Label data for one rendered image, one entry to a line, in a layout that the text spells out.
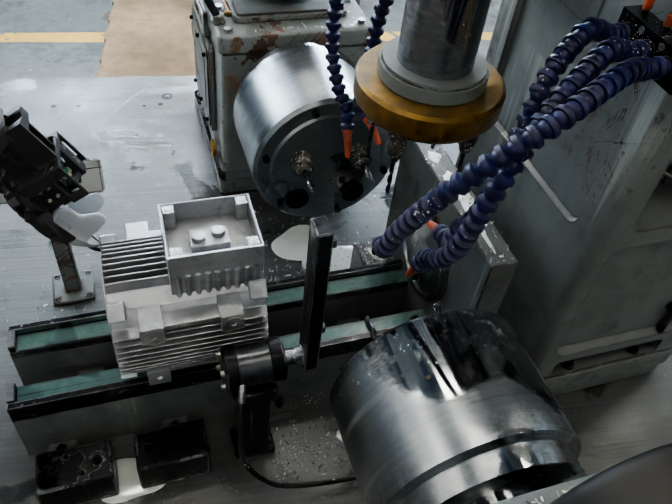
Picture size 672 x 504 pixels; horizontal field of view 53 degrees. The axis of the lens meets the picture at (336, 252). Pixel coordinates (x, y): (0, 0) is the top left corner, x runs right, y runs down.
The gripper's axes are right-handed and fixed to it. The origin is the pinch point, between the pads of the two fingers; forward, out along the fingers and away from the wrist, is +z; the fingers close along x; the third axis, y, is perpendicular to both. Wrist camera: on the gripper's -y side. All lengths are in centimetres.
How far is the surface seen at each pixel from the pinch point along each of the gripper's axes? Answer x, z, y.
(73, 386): -10.8, 12.1, -13.0
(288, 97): 19.2, 10.8, 31.2
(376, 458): -39.4, 13.2, 23.6
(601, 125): -16, 12, 64
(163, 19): 237, 98, -18
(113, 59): 205, 85, -40
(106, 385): -12.4, 13.4, -8.6
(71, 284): 16.8, 19.7, -18.2
